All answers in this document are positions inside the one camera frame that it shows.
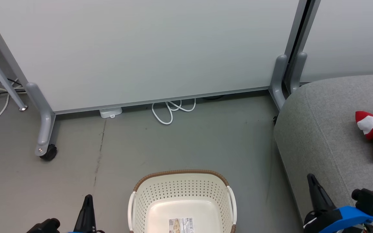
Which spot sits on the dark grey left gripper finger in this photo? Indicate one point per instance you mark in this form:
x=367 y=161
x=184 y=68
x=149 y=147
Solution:
x=86 y=216

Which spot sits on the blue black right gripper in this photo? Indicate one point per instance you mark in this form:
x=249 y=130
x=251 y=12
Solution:
x=342 y=220

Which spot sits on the printed basket label sticker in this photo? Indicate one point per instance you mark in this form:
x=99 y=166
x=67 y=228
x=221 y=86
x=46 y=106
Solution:
x=180 y=225

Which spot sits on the cream perforated laundry basket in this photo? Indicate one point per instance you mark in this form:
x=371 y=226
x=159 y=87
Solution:
x=181 y=197

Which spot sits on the grey fabric sofa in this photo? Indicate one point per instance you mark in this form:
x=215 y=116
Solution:
x=325 y=136

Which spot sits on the small black caster wheel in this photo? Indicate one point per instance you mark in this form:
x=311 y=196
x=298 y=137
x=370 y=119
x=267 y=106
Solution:
x=275 y=119

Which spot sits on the grey partition foot with caster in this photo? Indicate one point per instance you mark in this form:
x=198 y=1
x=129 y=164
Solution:
x=44 y=123

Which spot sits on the narrow white partition panel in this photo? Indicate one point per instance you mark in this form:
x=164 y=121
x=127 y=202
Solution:
x=348 y=35

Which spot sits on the wide white partition panel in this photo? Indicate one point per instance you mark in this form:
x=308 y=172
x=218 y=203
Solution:
x=141 y=48

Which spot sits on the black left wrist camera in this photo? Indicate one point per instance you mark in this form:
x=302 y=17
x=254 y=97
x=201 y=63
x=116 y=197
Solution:
x=45 y=226

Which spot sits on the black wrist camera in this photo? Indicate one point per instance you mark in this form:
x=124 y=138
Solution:
x=369 y=200
x=45 y=226

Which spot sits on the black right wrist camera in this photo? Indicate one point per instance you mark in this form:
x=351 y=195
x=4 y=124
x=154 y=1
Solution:
x=369 y=200

